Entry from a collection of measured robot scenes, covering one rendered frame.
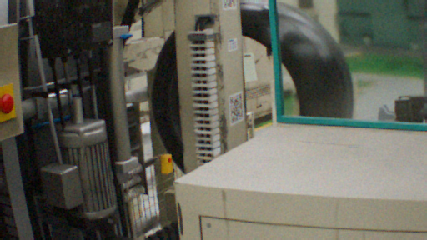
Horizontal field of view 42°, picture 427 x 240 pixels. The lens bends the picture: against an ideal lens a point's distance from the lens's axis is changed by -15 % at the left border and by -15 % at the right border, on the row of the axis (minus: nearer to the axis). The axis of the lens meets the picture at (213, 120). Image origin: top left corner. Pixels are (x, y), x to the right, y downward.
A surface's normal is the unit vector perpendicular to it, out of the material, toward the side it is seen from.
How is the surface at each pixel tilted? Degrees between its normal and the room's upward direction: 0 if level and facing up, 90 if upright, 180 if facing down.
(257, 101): 90
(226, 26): 90
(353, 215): 90
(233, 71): 90
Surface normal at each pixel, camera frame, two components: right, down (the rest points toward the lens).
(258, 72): 0.77, 0.09
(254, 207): -0.48, 0.22
